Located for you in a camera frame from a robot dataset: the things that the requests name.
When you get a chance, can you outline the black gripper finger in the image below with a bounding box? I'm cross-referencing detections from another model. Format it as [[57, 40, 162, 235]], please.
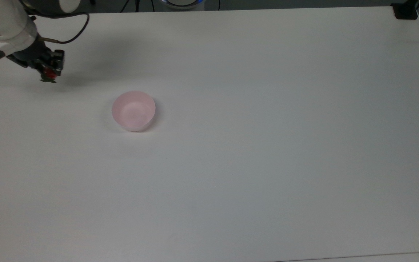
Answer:
[[49, 49, 65, 77], [31, 60, 57, 84]]

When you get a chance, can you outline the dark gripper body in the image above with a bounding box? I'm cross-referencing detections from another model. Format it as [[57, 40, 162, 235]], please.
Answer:
[[7, 36, 52, 70]]

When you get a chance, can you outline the pink plastic bowl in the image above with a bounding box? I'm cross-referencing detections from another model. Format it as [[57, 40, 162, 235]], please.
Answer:
[[111, 91, 156, 132]]

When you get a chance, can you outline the black table clamp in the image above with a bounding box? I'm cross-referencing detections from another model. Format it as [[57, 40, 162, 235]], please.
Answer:
[[391, 0, 419, 20]]

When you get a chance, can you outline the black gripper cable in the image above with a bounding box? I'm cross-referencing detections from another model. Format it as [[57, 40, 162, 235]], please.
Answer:
[[23, 12, 90, 45]]

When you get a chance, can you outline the white robot base blue ring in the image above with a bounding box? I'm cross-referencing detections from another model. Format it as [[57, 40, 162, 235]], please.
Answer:
[[160, 0, 205, 11]]

